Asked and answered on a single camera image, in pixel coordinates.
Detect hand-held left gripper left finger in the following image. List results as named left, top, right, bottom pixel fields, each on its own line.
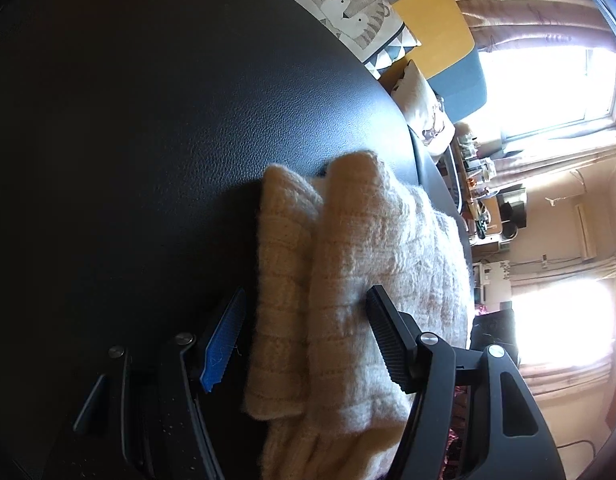
left=43, top=287, right=246, bottom=480

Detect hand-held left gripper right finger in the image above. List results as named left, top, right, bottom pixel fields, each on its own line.
left=366, top=285, right=566, bottom=480

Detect cream knit sweater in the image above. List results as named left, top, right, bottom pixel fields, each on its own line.
left=243, top=150, right=474, bottom=480

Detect person's patterned clothing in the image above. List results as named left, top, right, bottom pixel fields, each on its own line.
left=438, top=385, right=481, bottom=480

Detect wooden side desk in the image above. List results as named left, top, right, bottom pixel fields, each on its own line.
left=453, top=130, right=529, bottom=251

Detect bright window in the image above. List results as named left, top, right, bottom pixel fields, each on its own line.
left=513, top=290, right=616, bottom=366
left=478, top=45, right=616, bottom=141

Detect black monitor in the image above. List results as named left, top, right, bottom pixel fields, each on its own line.
left=498, top=187, right=529, bottom=228

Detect clutter of small desk items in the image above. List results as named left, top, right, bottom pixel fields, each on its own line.
left=455, top=132, right=499, bottom=196

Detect white air conditioner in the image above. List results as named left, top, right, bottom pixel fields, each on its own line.
left=575, top=202, right=598, bottom=261

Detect deer print cushion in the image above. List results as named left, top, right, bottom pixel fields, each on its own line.
left=390, top=59, right=456, bottom=156

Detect grey yellow blue sofa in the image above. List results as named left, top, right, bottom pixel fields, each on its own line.
left=253, top=0, right=489, bottom=126

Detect tiger print cushion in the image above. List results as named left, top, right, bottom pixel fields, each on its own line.
left=265, top=0, right=421, bottom=78

